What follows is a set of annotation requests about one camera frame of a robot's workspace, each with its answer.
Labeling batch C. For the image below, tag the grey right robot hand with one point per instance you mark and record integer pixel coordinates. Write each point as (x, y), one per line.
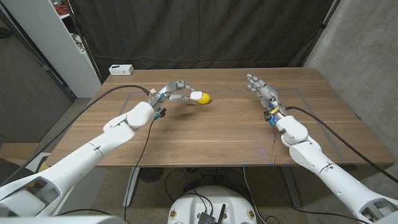
(267, 93)

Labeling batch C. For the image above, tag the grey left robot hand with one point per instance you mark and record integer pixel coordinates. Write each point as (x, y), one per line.
(164, 91)

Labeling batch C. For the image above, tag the white AirPods case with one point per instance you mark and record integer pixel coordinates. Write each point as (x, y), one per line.
(196, 95)

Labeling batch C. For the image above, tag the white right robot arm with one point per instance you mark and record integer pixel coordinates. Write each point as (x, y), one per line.
(311, 152)

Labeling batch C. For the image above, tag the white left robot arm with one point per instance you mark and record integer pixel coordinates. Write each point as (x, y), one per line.
(93, 149)

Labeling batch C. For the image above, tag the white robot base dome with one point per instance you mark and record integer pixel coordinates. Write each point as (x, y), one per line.
(211, 202)

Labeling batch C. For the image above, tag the yellow lemon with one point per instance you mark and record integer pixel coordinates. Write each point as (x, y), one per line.
(206, 99)

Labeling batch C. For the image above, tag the grey tape rectangle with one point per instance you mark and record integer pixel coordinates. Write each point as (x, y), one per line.
(289, 90)

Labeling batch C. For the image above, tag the white power strip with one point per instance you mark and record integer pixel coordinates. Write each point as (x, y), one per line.
(121, 69)

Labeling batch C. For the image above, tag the black curtain backdrop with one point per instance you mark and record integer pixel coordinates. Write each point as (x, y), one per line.
(199, 31)

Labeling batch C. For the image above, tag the black round floor fan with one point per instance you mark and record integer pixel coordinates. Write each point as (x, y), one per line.
(151, 174)

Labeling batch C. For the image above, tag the grey table leg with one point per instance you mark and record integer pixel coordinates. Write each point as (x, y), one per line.
(290, 186)

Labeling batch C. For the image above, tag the white table leg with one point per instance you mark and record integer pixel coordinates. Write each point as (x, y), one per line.
(132, 183)

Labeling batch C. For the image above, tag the cluttered shelf items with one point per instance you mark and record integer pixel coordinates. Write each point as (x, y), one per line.
(79, 42)

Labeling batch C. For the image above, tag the white shelf cabinet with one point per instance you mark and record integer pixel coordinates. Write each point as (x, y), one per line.
(46, 40)

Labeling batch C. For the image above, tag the red item on shelf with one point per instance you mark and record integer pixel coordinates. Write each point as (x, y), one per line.
(62, 8)

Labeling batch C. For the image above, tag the black electronics board with antenna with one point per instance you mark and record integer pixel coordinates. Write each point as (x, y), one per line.
(206, 218)

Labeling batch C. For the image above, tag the white object with yellow part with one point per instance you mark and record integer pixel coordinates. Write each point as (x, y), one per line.
(34, 160)

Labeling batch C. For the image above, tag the brown cardboard box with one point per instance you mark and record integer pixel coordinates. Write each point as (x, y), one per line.
(18, 151)

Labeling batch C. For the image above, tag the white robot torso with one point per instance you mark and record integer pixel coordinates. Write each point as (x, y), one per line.
(62, 220)

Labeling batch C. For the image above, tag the black floor object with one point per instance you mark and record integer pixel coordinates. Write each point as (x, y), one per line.
(7, 169)

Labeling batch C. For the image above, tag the black wall rail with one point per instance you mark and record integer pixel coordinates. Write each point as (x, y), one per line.
(31, 47)

